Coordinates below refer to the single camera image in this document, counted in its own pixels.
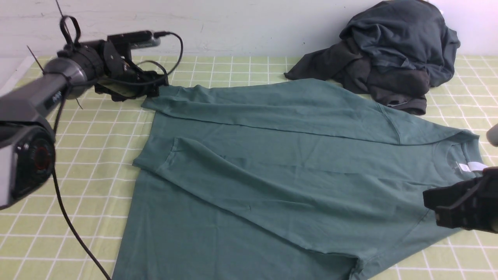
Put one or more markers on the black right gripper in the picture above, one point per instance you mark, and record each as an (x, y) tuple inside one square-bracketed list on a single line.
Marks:
[(468, 205)]

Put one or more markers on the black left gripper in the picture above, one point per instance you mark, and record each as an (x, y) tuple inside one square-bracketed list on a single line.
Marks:
[(125, 80)]

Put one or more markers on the green long-sleeve top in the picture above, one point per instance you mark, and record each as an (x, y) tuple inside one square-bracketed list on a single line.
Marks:
[(301, 180)]

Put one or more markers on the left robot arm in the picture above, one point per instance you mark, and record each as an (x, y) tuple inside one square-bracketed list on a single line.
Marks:
[(27, 139)]

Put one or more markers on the green checkered tablecloth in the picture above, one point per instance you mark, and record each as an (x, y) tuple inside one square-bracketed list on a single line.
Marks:
[(98, 139)]

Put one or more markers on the dark grey crumpled garment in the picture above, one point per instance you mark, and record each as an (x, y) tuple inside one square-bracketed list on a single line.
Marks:
[(395, 51)]

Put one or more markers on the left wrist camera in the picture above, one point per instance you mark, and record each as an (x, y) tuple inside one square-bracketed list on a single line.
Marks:
[(135, 40)]

